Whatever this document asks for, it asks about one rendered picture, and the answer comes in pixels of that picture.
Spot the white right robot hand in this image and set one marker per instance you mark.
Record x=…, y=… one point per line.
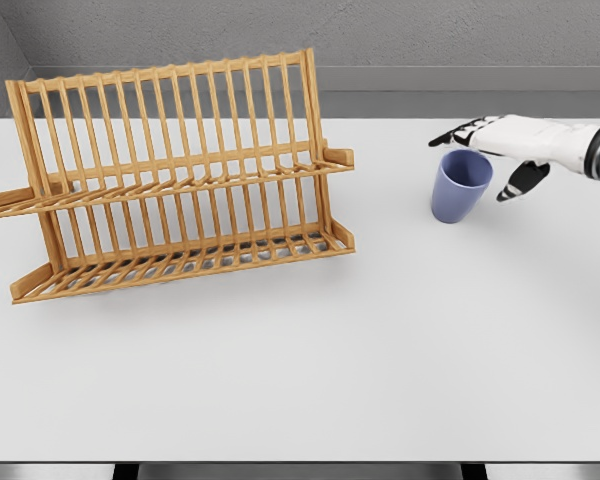
x=510, y=137

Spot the blue cup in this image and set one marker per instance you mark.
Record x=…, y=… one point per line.
x=459, y=187

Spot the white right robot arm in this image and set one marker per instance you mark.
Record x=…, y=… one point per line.
x=580, y=147

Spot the wooden dish rack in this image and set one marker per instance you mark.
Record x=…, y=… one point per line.
x=180, y=175

